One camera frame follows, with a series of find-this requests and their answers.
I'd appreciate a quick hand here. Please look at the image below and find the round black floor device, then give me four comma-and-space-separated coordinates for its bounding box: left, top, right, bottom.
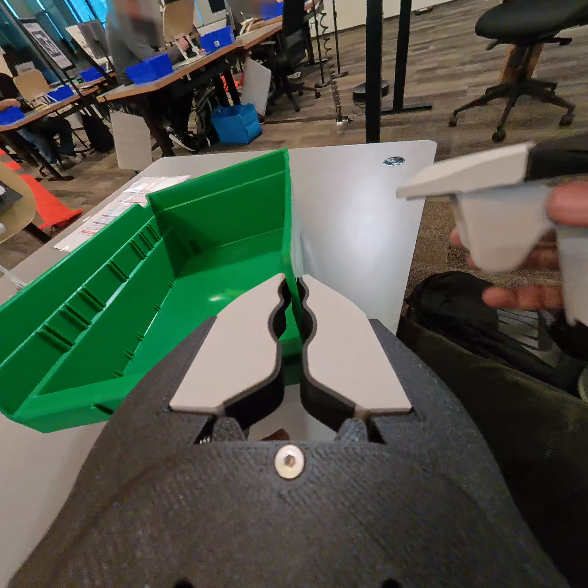
353, 80, 390, 101

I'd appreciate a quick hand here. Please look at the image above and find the person's right hand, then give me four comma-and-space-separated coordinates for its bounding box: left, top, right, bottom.
449, 180, 588, 311

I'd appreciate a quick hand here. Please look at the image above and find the green plastic bin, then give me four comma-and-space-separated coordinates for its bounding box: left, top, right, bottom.
0, 148, 304, 433

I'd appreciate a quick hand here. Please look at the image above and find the wooden edged table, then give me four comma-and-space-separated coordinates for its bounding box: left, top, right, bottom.
96, 21, 285, 159
0, 76, 115, 182

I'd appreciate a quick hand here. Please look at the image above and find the printed paper sheet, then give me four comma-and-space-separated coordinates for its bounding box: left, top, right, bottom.
53, 175, 191, 252

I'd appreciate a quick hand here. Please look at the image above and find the black office chair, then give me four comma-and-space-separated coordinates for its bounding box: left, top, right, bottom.
269, 0, 322, 113
448, 0, 588, 144

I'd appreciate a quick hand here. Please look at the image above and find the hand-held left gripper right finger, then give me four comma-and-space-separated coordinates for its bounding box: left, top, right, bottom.
299, 275, 413, 433

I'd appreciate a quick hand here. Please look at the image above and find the black and white shoe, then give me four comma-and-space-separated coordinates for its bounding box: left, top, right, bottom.
405, 271, 582, 398

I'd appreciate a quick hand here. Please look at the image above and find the black post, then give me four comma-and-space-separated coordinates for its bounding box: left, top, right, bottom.
365, 0, 384, 144

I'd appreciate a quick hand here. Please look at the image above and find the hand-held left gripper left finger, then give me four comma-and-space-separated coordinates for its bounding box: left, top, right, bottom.
169, 273, 288, 433

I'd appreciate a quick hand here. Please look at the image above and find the sign on easel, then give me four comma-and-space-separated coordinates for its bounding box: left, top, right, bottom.
21, 21, 75, 70

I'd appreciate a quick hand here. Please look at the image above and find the black coiled cable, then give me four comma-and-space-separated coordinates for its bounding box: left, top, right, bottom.
315, 9, 352, 127

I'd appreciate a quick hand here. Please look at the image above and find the white leaning panel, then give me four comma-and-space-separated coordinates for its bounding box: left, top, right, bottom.
110, 110, 153, 172
241, 59, 273, 117

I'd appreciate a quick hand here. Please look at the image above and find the black desk leg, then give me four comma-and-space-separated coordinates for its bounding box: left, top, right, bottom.
381, 0, 433, 113

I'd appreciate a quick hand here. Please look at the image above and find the blue storage bin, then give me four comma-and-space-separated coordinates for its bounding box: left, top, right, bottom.
211, 103, 263, 146

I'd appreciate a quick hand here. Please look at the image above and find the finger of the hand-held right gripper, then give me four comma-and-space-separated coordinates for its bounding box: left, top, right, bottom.
396, 142, 534, 200

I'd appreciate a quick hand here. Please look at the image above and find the black backpack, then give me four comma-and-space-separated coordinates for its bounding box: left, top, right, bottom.
193, 85, 221, 145

